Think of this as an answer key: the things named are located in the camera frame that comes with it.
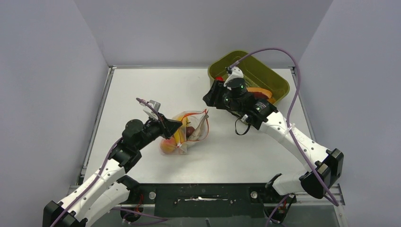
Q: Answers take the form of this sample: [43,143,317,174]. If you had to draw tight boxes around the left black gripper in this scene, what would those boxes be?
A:
[136,112,182,150]

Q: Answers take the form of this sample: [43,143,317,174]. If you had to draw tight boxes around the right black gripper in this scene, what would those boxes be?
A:
[203,80,242,114]

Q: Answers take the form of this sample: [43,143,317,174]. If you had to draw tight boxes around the yellow banana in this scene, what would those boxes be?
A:
[174,117,188,146]

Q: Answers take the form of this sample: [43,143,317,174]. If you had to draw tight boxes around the dark purple plum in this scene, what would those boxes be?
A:
[186,126,195,138]

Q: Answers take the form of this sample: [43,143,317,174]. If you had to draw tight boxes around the peach fruit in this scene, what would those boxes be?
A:
[160,138,177,154]

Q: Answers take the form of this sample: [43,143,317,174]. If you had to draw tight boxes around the clear zip bag orange zipper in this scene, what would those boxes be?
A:
[159,109,209,155]

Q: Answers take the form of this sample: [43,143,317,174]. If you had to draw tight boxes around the olive green plastic bin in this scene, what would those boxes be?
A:
[208,50,290,105]

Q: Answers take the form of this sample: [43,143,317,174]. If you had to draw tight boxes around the grey fish toy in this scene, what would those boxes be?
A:
[187,113,209,141]

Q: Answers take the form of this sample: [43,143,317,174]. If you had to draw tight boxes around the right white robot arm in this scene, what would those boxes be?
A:
[202,78,344,202]

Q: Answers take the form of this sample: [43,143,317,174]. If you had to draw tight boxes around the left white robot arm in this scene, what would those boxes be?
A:
[42,115,182,227]

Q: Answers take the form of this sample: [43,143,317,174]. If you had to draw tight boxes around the papaya slice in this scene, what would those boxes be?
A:
[247,87,273,99]

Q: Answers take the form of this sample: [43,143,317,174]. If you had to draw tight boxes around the brown kiwi fruit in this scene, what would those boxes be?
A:
[268,97,276,104]

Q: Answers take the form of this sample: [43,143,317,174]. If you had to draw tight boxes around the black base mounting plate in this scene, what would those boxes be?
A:
[123,183,297,222]

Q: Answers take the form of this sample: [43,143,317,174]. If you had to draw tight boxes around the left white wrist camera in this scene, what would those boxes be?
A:
[141,100,161,120]

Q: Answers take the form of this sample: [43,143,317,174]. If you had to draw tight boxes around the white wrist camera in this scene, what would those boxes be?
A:
[223,66,244,87]
[141,100,161,120]

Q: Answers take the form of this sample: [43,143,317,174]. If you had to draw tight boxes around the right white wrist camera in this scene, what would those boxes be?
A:
[223,66,244,87]

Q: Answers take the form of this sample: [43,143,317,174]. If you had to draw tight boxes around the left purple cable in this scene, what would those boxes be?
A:
[50,97,162,227]

